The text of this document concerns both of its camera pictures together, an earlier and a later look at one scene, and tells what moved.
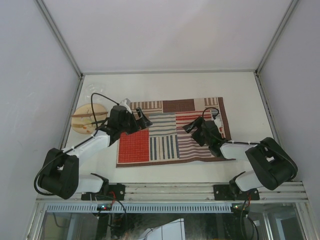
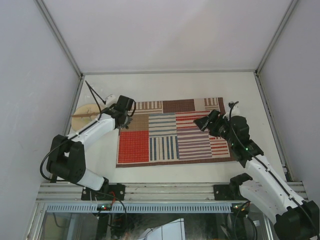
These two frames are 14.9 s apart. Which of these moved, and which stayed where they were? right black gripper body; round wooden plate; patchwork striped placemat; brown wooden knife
Moved: right black gripper body
Stayed: patchwork striped placemat; round wooden plate; brown wooden knife
